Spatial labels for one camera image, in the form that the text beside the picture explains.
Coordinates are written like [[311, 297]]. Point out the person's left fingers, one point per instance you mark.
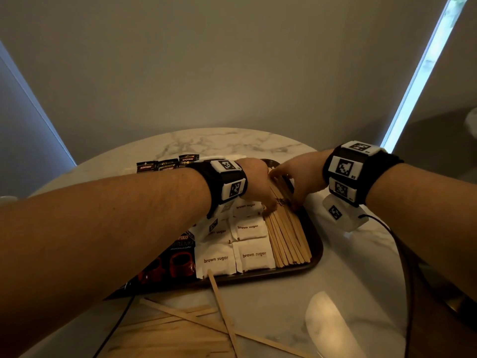
[[270, 208]]

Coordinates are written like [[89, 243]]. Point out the loose pile of wooden sticks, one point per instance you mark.
[[167, 337]]

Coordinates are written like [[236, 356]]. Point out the person's left hand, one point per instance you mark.
[[255, 178]]

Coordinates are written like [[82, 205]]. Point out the person's right hand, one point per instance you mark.
[[307, 173]]

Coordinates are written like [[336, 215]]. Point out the white sugar packet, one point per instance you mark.
[[249, 227], [248, 208], [220, 231], [216, 259], [255, 255]]

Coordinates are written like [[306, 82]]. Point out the white rounded object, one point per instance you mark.
[[472, 122]]

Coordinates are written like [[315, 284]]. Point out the stack of wooden stir sticks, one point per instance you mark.
[[289, 238]]

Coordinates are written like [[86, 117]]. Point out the person's right forearm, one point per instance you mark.
[[428, 212]]

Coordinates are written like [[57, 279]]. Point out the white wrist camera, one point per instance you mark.
[[343, 216], [214, 224]]

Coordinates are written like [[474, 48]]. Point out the long wooden stir stick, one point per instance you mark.
[[193, 319]]

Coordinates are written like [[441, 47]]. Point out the person's right thumb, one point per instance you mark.
[[278, 172]]

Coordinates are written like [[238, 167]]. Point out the black coffee packet red cups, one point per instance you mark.
[[179, 257]]

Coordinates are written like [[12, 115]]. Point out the single wooden stir stick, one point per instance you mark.
[[221, 305]]

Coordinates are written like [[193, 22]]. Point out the black wristband with marker tags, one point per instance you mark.
[[220, 178], [350, 171]]

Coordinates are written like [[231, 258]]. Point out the small black candy packet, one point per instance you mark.
[[188, 158], [167, 164], [146, 166]]

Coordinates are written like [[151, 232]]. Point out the dark brown serving tray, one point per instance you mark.
[[316, 253]]

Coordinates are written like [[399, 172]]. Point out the white flat object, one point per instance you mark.
[[7, 199]]

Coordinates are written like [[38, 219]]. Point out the person's left forearm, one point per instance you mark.
[[93, 238]]

